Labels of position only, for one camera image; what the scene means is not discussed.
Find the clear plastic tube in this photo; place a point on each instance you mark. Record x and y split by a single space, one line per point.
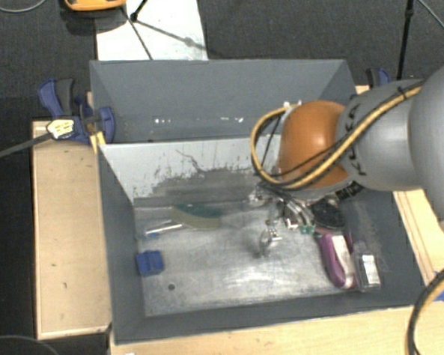
159 229

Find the grey metal bin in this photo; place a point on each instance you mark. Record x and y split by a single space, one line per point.
220 278

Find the black cylinder on white bracket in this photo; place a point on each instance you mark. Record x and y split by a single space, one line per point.
327 213

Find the blue ribbed block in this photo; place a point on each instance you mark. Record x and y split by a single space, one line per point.
150 262

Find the clear plastic box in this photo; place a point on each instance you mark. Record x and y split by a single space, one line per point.
367 267

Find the pale wood flat board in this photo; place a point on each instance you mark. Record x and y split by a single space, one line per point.
69 227

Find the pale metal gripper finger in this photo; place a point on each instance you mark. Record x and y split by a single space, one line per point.
274 233
265 242

